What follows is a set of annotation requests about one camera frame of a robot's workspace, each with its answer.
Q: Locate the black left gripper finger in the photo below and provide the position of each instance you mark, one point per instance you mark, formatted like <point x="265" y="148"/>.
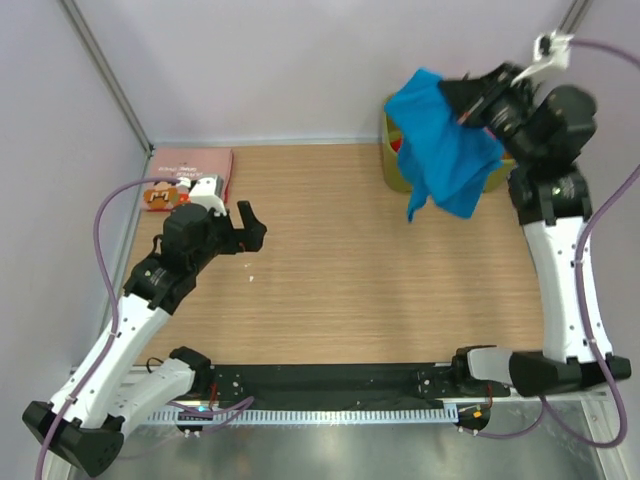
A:
<point x="250" y="238"/>
<point x="247" y="214"/>

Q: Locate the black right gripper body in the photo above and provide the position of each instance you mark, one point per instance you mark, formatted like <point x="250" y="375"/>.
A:
<point x="480" y="98"/>

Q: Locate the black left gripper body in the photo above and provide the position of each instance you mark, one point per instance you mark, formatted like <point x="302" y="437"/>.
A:
<point x="236" y="238"/>

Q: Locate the blue t shirt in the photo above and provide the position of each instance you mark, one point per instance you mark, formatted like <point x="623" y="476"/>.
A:
<point x="460" y="206"/>

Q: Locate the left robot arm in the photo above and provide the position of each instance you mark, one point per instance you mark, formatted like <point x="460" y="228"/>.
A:
<point x="88" y="420"/>

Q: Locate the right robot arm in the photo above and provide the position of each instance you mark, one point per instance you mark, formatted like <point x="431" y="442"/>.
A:
<point x="553" y="205"/>

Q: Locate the folded pink t shirt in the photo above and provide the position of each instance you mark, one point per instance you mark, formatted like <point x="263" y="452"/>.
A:
<point x="188" y="163"/>

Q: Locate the red t shirt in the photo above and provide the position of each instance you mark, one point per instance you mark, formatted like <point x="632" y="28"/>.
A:
<point x="396" y="145"/>

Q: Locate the olive green plastic bin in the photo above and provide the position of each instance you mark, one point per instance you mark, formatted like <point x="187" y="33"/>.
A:
<point x="395" y="165"/>

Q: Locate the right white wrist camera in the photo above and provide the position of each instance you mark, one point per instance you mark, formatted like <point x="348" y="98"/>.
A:
<point x="551" y="54"/>

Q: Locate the right aluminium frame post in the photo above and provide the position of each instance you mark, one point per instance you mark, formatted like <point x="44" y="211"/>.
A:
<point x="574" y="16"/>

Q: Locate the aluminium frame post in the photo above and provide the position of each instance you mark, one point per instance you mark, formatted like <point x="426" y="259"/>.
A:
<point x="102" y="66"/>
<point x="574" y="16"/>

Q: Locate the aluminium front rail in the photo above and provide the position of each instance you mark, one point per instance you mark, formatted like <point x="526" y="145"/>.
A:
<point x="136" y="373"/>

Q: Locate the left aluminium frame post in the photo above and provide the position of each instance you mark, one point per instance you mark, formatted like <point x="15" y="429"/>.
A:
<point x="102" y="66"/>

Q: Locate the white slotted cable duct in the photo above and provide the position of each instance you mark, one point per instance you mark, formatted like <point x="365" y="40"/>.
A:
<point x="173" y="416"/>

